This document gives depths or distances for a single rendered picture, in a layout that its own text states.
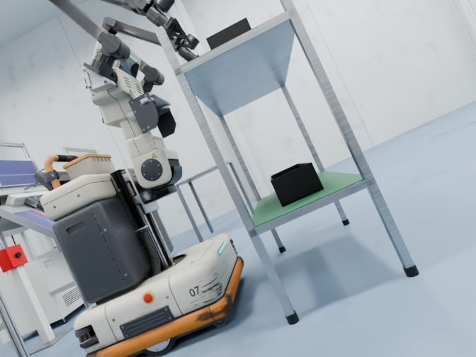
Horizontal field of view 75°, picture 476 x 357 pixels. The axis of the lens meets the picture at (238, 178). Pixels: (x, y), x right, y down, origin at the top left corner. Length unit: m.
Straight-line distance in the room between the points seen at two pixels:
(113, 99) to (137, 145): 0.25
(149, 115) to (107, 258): 0.64
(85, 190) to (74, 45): 6.74
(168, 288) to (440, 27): 7.16
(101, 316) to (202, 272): 0.46
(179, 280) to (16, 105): 7.53
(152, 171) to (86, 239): 0.39
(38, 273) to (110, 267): 1.94
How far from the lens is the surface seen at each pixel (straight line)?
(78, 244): 1.49
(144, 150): 1.49
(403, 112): 7.03
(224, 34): 1.30
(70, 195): 1.48
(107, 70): 1.47
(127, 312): 1.43
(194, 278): 1.28
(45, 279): 3.32
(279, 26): 1.15
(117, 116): 1.59
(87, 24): 1.56
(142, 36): 1.94
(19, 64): 8.65
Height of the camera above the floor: 0.52
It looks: level
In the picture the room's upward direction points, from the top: 25 degrees counter-clockwise
